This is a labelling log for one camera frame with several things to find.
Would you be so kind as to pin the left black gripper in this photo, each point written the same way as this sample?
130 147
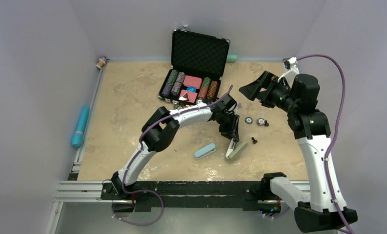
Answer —
232 131

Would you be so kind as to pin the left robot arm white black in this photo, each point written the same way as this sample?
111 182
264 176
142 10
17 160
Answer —
160 130

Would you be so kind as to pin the blue dealer button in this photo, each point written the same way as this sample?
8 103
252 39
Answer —
191 89

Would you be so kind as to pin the mint green cylinder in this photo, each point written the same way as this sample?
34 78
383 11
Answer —
231 58

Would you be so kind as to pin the teal cylinder tool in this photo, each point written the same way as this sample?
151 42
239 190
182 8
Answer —
77 137

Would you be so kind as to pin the small orange bottle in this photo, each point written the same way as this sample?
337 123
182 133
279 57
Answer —
102 61

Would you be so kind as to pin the green poker chip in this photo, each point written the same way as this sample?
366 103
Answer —
248 120

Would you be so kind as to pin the aluminium frame rail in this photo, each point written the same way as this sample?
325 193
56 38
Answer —
82 191

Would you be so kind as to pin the blue poker chip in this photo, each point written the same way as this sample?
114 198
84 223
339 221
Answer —
261 122

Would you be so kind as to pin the green stapler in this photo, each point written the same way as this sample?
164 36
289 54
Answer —
232 154

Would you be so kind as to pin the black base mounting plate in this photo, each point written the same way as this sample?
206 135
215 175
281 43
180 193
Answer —
245 195

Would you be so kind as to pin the pink card deck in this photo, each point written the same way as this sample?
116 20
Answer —
191 81

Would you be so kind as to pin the blue stapler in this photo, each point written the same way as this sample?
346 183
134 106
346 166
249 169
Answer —
210 148

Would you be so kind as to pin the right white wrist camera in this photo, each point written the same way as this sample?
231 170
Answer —
291 69

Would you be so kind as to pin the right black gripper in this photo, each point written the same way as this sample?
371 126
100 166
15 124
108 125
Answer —
251 90

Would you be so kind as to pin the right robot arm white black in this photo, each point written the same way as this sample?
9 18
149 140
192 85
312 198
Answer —
324 208

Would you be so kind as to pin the black poker chip case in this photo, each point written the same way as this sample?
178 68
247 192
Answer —
198 55

